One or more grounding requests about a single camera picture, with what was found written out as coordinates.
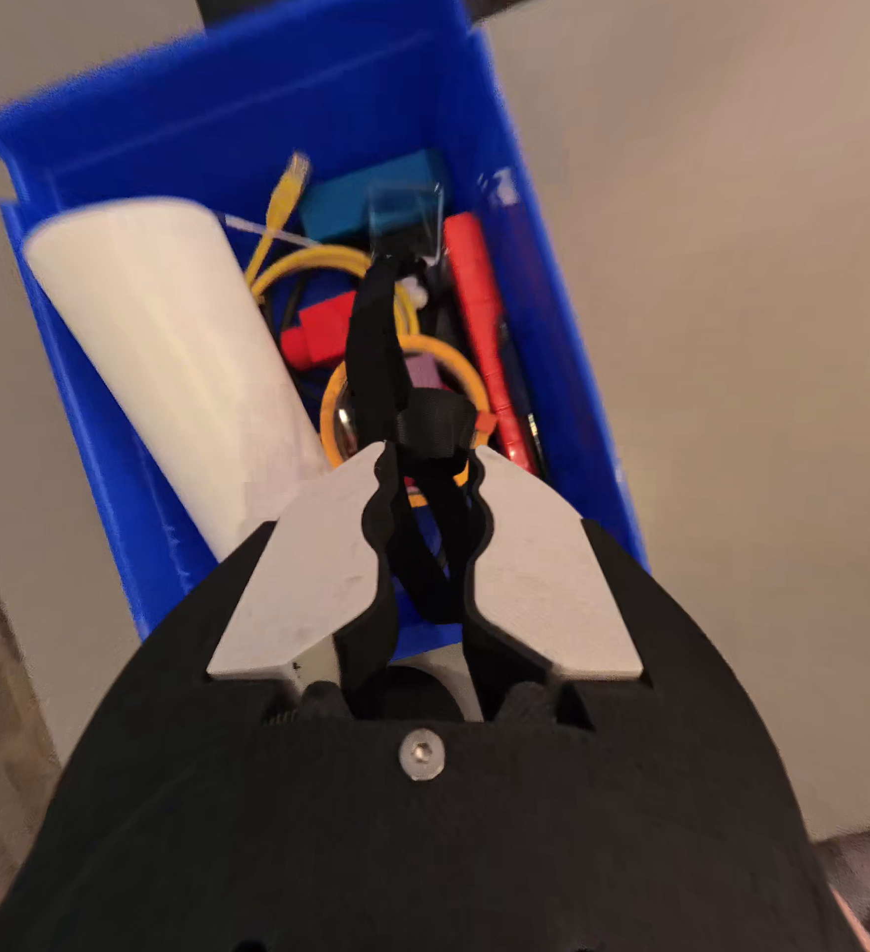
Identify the black pen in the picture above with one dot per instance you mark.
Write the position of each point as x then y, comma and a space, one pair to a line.
518, 379

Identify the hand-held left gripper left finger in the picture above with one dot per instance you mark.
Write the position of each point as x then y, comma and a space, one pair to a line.
308, 565

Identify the white paper roll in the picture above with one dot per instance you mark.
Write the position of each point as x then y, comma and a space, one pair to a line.
167, 335

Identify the purple block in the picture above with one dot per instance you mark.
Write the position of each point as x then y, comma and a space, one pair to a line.
424, 372

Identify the grey desk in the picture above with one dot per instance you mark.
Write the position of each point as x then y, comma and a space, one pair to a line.
740, 335

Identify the blue plastic bin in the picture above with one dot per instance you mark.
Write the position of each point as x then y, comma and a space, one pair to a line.
182, 97

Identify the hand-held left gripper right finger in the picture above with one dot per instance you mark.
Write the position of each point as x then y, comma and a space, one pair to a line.
554, 573

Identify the red plastic bar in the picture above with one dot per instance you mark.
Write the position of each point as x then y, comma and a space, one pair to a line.
479, 312

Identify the red toy block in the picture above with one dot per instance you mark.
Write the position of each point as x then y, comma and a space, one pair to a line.
323, 327

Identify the teal small box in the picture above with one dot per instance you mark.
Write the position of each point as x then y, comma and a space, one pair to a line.
338, 208

